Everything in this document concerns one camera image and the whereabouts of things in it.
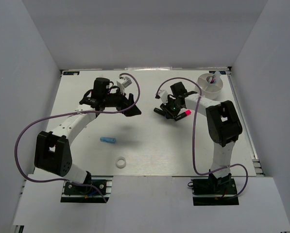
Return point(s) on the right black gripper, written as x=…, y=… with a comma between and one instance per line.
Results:
x=170, y=114

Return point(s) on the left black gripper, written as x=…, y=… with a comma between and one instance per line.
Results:
x=125, y=103

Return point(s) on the black highlighter pink cap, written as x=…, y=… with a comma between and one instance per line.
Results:
x=182, y=115

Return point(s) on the black highlighter blue cap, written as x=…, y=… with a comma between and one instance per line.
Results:
x=158, y=111

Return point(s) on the blue correction tape dispenser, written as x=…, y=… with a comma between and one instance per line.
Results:
x=108, y=140

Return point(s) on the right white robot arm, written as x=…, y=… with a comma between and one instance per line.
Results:
x=223, y=123

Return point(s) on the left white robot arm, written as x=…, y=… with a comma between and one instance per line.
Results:
x=53, y=153

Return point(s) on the white round divided container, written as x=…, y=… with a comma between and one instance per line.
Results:
x=209, y=90

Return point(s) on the white tape roll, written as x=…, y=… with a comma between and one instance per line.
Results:
x=120, y=162

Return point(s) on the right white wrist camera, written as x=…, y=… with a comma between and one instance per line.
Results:
x=163, y=96

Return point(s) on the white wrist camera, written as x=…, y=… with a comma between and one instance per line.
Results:
x=122, y=83
x=163, y=96

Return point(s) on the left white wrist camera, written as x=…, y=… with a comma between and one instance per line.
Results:
x=122, y=83

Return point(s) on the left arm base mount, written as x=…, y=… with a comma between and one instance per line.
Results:
x=79, y=194

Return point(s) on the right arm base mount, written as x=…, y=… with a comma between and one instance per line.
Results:
x=207, y=192

